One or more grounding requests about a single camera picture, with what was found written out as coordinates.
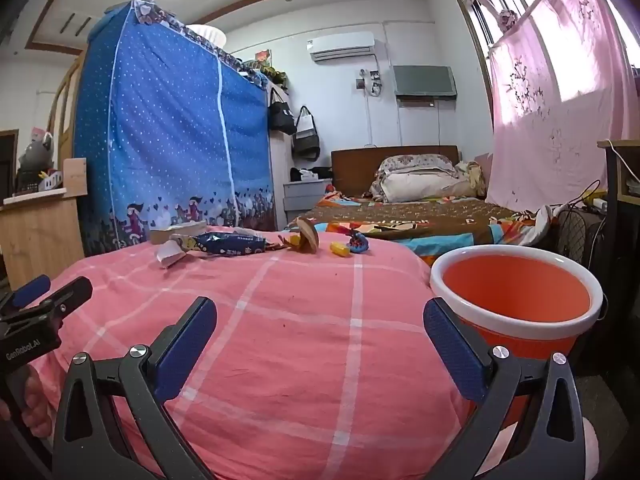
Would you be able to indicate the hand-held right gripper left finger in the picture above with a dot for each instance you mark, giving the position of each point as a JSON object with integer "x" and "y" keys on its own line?
{"x": 185, "y": 340}

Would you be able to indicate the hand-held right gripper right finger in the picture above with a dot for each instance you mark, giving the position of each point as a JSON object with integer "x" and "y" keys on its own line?
{"x": 455, "y": 350}

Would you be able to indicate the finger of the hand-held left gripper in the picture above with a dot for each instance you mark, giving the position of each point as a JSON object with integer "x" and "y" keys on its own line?
{"x": 30, "y": 292}
{"x": 70, "y": 295}

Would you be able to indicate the white torn wrapper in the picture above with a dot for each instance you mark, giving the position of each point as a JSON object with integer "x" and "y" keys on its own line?
{"x": 170, "y": 252}

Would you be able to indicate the orange bucket with white rim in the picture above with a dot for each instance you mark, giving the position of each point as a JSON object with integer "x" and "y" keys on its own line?
{"x": 515, "y": 280}

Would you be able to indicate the blue snack wrapper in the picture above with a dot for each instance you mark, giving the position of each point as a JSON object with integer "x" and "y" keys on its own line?
{"x": 230, "y": 244}

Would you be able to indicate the orange brown wrapper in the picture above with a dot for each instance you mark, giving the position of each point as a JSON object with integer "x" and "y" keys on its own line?
{"x": 280, "y": 245}

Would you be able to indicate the blue and red wrapper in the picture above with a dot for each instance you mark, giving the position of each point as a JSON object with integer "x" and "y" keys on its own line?
{"x": 359, "y": 242}

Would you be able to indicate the small yellow toy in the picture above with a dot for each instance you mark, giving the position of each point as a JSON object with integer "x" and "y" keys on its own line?
{"x": 338, "y": 249}

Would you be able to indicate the person's left hand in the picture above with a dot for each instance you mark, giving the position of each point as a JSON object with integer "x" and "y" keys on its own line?
{"x": 37, "y": 405}

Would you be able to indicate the light wooden cabinet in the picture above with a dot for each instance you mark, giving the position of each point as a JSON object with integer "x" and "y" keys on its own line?
{"x": 35, "y": 235}

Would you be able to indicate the tan cardboard box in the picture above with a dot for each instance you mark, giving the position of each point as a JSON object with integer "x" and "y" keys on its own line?
{"x": 170, "y": 232}

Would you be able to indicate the small white storage basket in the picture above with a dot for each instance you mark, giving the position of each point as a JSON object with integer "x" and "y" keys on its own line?
{"x": 52, "y": 180}

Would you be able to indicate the pink checked blanket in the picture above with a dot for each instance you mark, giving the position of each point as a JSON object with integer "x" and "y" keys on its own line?
{"x": 300, "y": 335}

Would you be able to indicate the grey plush toy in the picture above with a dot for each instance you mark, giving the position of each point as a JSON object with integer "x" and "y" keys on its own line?
{"x": 35, "y": 160}

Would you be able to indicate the colourful patchwork bedspread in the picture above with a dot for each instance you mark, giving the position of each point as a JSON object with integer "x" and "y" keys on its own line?
{"x": 430, "y": 215}

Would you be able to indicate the black fan heater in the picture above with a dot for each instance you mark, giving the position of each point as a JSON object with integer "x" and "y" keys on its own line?
{"x": 575, "y": 235}

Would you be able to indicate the yellow crumpled cloth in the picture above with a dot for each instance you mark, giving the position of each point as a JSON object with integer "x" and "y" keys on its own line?
{"x": 472, "y": 177}

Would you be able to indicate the pink board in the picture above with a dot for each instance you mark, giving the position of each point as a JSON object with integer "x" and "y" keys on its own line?
{"x": 484, "y": 172}

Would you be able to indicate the grey nightstand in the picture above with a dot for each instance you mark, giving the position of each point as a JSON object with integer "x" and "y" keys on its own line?
{"x": 302, "y": 200}

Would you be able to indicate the blue dotted fabric wardrobe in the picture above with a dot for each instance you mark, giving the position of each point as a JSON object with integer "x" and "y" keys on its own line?
{"x": 160, "y": 135}

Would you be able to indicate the floral pillow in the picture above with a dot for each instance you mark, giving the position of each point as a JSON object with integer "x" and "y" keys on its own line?
{"x": 415, "y": 161}

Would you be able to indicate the white power strip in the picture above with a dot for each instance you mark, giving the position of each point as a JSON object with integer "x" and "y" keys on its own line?
{"x": 597, "y": 203}

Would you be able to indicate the wooden bed headboard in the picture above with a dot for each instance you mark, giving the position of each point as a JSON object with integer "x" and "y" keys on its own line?
{"x": 355, "y": 167}

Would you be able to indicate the black cloth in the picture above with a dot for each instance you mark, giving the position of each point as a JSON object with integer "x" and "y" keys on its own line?
{"x": 320, "y": 172}

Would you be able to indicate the white and black tote bag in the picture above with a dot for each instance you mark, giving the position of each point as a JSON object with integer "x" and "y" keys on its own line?
{"x": 306, "y": 135}

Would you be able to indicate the black hanging bag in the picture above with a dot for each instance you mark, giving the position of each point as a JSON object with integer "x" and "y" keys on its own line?
{"x": 282, "y": 112}

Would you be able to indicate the pink floral curtain sheet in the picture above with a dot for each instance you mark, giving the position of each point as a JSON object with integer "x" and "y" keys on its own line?
{"x": 560, "y": 110}

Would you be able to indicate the camouflage cloth bundle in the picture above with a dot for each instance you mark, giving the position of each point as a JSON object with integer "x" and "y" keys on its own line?
{"x": 267, "y": 72}

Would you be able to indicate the white ribbed plastic basket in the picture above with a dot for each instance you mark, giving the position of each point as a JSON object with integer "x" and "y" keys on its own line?
{"x": 207, "y": 36}

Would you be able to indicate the white air conditioner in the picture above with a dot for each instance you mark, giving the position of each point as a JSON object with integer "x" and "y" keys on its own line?
{"x": 342, "y": 45}

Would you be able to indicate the wooden bunk bed frame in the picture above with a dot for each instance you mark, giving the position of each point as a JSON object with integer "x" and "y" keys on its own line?
{"x": 62, "y": 110}

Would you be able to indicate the covered wall television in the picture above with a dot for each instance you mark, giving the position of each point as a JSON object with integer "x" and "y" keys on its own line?
{"x": 425, "y": 81}

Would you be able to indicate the wall socket with plugs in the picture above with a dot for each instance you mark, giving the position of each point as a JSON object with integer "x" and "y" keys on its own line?
{"x": 369, "y": 81}

